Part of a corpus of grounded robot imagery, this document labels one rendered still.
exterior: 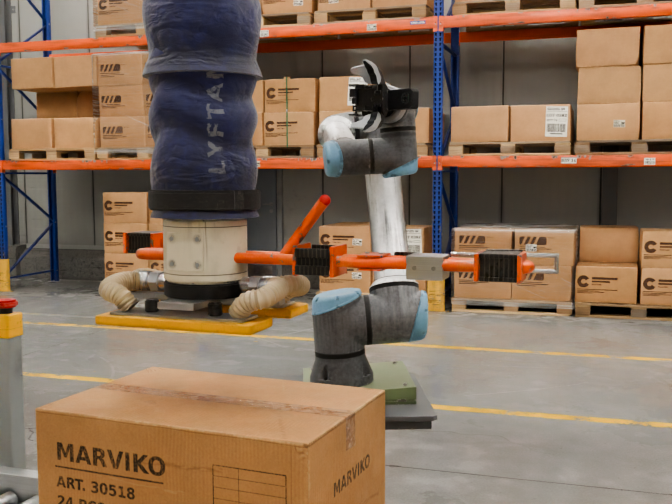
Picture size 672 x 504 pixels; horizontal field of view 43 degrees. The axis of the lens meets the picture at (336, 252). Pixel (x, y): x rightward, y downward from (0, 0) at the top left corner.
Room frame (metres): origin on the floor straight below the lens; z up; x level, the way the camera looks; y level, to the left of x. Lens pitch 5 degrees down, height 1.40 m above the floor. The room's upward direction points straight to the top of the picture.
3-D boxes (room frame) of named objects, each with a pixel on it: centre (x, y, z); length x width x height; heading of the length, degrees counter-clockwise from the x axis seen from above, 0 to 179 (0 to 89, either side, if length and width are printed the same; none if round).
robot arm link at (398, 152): (2.14, -0.15, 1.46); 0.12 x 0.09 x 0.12; 92
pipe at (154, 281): (1.72, 0.27, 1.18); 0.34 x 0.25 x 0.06; 70
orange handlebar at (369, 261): (1.77, 0.04, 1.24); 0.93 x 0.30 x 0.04; 70
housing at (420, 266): (1.56, -0.17, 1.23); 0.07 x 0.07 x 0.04; 70
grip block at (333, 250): (1.64, 0.03, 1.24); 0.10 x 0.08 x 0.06; 160
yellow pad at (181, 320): (1.63, 0.30, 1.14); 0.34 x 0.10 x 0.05; 70
